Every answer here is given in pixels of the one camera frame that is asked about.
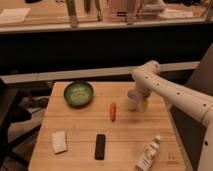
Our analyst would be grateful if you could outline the white sponge block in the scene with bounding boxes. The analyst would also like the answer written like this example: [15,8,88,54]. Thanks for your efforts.
[52,131,67,154]

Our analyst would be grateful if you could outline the black rectangular remote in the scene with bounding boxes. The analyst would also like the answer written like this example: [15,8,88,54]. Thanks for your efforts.
[95,134,106,160]

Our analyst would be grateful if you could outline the white ceramic cup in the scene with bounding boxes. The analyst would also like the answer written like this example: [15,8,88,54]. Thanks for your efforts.
[126,89,140,111]

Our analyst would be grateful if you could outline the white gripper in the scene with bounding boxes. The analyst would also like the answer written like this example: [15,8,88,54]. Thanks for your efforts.
[135,83,151,112]

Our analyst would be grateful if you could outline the green ceramic bowl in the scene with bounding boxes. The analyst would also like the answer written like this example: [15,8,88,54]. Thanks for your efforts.
[64,81,94,108]

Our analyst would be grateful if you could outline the clear plastic bottle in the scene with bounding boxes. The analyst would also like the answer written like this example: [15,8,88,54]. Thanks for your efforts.
[135,135,161,171]

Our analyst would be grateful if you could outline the orange carrot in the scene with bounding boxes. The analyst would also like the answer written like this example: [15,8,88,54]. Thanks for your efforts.
[110,103,116,121]

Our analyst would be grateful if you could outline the grey metal post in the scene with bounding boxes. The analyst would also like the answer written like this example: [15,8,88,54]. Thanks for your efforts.
[66,0,78,28]

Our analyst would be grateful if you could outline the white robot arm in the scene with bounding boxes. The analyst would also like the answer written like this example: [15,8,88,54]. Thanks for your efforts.
[132,60,213,171]

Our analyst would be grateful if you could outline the white paper sheet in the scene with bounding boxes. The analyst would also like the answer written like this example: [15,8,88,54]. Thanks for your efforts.
[0,8,30,24]

